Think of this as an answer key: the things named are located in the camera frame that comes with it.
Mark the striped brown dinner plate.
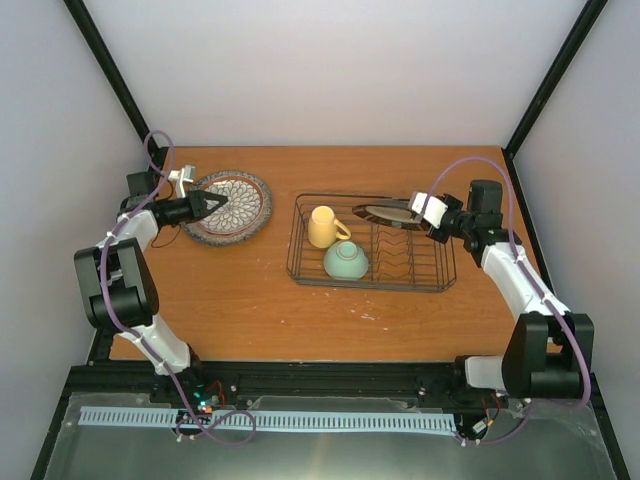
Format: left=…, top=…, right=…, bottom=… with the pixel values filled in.
left=352, top=199, right=430, bottom=232

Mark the black wire dish rack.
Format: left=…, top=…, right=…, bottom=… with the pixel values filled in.
left=287, top=192, right=457, bottom=293

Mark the light green ceramic bowl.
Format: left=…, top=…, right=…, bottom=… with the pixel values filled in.
left=323, top=240, right=369, bottom=281

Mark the yellow ceramic mug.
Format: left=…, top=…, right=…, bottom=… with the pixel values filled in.
left=307, top=205, right=351, bottom=249

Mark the white floral patterned plate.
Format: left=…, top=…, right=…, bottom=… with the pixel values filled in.
left=198, top=175, right=264, bottom=235

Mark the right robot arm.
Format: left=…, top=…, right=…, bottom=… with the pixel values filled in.
left=410, top=180, right=594, bottom=404

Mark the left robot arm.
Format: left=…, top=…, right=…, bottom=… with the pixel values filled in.
left=74, top=165, right=227, bottom=403

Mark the grey speckled plate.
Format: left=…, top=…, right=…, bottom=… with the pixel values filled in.
left=184, top=170, right=273, bottom=247

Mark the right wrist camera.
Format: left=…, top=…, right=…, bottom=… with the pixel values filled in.
left=408, top=191, right=448, bottom=229

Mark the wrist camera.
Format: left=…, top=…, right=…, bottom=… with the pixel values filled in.
left=408, top=191, right=448, bottom=229
left=168, top=165, right=196, bottom=198

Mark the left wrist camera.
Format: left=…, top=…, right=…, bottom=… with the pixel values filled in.
left=168, top=165, right=196, bottom=198

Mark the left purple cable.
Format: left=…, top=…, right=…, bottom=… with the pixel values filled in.
left=98, top=130, right=257, bottom=445

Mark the purple cable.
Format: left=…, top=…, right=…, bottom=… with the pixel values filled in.
left=427, top=156, right=594, bottom=446
left=98, top=130, right=257, bottom=445

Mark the black aluminium frame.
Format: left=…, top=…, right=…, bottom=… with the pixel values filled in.
left=32, top=1, right=606, bottom=479

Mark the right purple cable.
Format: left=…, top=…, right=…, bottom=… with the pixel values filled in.
left=427, top=156, right=594, bottom=446

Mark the light blue cable duct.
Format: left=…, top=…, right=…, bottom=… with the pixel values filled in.
left=77, top=406, right=456, bottom=436

